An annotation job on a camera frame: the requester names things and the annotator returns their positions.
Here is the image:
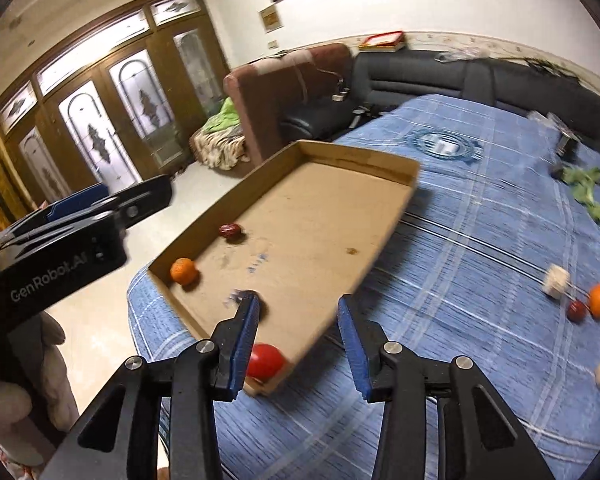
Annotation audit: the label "clear plastic bag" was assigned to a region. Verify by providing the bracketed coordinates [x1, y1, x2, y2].
[432, 45, 496, 64]

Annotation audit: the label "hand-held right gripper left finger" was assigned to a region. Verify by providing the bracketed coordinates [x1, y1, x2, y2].
[39, 292, 261, 480]

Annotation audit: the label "wooden glass doors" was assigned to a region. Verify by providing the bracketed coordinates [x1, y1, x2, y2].
[0, 0, 231, 211]

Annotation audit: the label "blue plaid tablecloth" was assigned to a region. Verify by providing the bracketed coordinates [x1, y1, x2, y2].
[126, 92, 600, 480]

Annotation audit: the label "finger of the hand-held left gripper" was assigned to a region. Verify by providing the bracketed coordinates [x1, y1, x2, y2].
[10, 182, 111, 233]
[0, 175, 174, 261]

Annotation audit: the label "patterned brown blanket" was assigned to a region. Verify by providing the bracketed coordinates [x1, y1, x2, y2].
[190, 127, 251, 171]

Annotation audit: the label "red tomato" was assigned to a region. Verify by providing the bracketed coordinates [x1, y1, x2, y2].
[247, 343, 286, 381]

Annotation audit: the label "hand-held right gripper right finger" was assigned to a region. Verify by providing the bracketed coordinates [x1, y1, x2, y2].
[338, 293, 556, 480]

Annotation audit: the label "dark purple plum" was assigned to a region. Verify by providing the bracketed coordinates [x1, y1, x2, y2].
[230, 289, 267, 319]

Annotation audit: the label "yellow wall paper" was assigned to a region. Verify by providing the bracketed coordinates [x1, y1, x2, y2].
[259, 5, 283, 33]

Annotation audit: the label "shallow cardboard box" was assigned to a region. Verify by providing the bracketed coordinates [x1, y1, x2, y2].
[147, 139, 421, 397]

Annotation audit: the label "flat red box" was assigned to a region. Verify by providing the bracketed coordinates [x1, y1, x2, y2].
[357, 31, 407, 53]

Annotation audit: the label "black leather sofa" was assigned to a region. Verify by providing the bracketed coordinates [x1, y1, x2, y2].
[280, 50, 600, 146]

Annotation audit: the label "black jar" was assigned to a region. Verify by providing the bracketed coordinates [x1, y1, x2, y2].
[555, 127, 581, 163]

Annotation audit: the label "brown armchair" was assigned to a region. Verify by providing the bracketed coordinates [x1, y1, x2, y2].
[223, 42, 356, 178]

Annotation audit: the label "green cloth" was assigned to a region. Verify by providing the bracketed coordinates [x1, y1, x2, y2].
[202, 97, 243, 136]

